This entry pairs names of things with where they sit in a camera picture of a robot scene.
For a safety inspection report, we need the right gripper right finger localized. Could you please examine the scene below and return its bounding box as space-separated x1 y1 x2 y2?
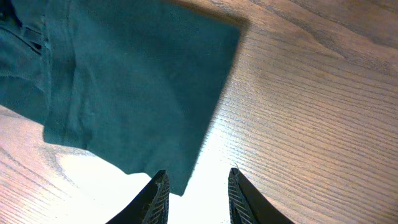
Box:
228 167 294 224

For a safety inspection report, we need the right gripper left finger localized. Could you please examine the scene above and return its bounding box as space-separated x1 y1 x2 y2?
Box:
106 170 170 224

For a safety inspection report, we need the black polo shirt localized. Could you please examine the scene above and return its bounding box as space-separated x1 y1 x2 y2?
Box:
1 0 240 195

